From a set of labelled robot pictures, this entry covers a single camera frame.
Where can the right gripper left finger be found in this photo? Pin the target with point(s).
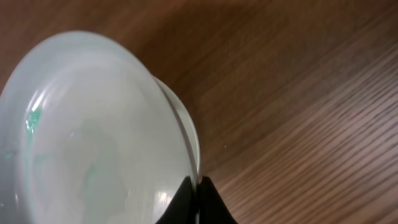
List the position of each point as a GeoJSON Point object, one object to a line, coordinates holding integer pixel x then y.
{"type": "Point", "coordinates": [182, 209]}

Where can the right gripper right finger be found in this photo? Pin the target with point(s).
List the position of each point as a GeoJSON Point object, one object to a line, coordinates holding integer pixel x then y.
{"type": "Point", "coordinates": [212, 209]}

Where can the white plate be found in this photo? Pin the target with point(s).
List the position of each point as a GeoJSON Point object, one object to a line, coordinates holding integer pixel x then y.
{"type": "Point", "coordinates": [187, 125]}

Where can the light blue plate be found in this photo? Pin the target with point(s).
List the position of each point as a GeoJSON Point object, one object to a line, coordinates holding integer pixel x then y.
{"type": "Point", "coordinates": [88, 136]}

